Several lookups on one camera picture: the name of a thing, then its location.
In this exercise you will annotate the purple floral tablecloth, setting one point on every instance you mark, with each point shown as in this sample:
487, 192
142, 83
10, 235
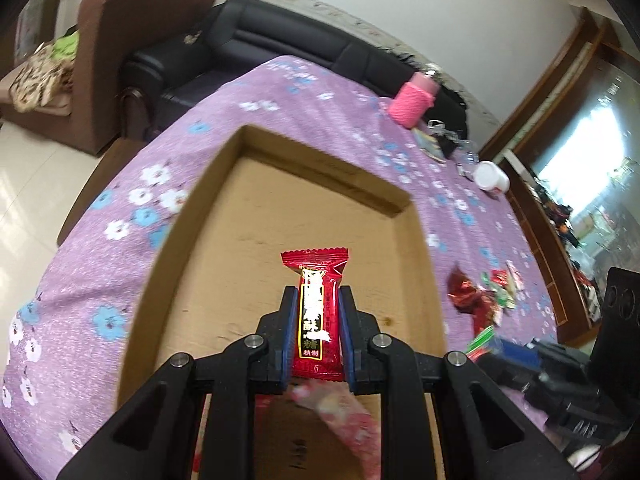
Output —
280, 90

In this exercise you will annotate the white plastic cup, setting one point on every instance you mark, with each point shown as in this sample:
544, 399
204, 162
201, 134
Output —
490, 177

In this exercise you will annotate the colourful small booklet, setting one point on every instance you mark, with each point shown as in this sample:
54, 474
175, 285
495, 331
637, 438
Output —
429, 144

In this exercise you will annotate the black leather sofa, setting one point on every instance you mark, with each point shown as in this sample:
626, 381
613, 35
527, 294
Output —
280, 35

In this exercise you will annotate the dark red foil packet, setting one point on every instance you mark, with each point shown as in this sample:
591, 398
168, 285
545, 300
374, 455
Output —
487, 314
462, 290

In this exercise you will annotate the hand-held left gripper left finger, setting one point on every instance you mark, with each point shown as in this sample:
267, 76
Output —
289, 340

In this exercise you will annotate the green cloth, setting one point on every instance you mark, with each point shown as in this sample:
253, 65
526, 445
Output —
66, 45

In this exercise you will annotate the small green white candy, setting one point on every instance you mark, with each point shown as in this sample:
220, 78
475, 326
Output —
492, 282

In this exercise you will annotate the long pink snack packet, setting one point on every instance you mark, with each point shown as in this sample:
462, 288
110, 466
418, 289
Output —
345, 417

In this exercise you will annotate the cardboard tray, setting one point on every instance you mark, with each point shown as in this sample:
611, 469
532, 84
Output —
310, 200

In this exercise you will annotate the patterned clothes pile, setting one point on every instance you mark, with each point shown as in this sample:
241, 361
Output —
37, 77

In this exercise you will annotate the pink knit-sleeved bottle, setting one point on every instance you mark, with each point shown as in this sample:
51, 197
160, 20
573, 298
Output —
412, 102

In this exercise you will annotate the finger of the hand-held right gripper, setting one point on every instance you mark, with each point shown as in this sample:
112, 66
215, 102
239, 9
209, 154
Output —
580, 410
517, 355

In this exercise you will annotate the brown wooden chair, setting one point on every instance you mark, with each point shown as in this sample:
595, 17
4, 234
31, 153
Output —
100, 180

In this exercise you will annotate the brown sofa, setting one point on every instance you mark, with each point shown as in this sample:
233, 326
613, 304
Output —
130, 30

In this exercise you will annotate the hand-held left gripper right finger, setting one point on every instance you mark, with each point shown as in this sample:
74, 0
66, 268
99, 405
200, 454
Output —
348, 345

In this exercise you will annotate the green snack packet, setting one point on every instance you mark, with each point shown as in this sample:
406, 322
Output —
481, 340

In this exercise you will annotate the black small pouch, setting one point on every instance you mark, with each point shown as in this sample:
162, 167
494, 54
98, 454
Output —
445, 132

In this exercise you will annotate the red candy packet black label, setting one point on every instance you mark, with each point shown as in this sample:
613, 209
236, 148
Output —
315, 310

